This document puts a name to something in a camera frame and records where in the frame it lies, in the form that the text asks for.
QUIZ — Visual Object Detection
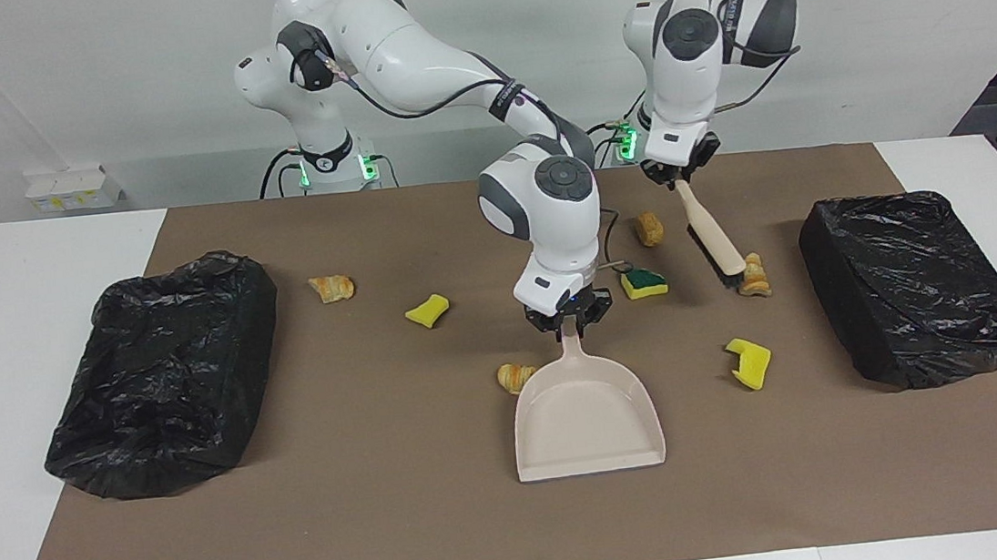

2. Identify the yellow sponge piece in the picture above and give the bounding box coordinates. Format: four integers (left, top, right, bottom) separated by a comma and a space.
724, 335, 775, 393
403, 293, 453, 331

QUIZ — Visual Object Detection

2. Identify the black bag lined bin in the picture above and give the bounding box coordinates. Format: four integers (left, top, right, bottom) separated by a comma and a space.
795, 183, 997, 400
25, 245, 297, 508

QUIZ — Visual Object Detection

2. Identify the green and yellow sponge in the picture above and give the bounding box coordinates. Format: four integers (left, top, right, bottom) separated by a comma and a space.
619, 264, 671, 301

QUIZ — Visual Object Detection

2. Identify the golden croissant piece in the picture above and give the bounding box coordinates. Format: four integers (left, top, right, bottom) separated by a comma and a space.
308, 273, 357, 305
734, 251, 774, 300
496, 361, 539, 397

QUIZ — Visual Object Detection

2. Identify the beige hand brush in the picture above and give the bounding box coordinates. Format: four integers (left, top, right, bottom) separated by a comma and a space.
674, 173, 749, 286

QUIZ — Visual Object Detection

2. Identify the brown bread roll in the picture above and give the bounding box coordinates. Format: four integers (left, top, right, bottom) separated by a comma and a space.
634, 210, 666, 249

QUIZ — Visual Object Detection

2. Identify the black base cable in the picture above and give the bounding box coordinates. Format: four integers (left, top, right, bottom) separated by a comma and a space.
256, 148, 309, 200
588, 118, 635, 168

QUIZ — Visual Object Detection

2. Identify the white power strip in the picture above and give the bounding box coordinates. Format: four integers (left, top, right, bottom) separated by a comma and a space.
24, 164, 127, 217

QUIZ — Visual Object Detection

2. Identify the beige plastic dustpan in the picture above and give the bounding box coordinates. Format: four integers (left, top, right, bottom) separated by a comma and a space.
504, 314, 668, 484

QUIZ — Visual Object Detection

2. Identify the brown paper table mat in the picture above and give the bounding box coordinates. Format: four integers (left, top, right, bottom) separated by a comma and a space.
0, 128, 997, 560

